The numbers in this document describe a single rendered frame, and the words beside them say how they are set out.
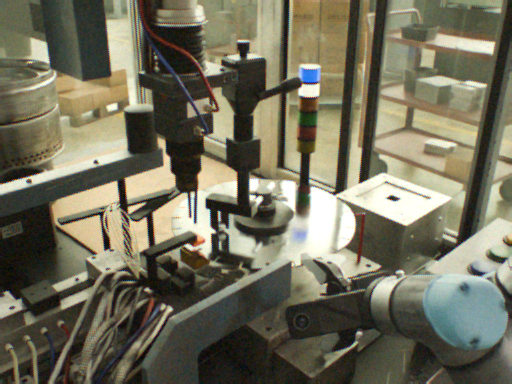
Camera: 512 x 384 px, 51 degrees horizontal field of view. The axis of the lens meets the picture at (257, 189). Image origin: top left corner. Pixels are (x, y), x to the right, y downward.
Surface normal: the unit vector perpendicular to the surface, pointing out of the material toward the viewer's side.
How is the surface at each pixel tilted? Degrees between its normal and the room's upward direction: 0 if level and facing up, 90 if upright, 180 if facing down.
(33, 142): 90
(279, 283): 90
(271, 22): 90
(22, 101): 90
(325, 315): 60
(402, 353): 0
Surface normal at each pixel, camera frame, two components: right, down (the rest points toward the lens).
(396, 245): -0.73, 0.29
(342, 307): -0.15, -0.09
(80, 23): 0.69, 0.32
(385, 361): 0.01, -0.90
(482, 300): 0.36, -0.15
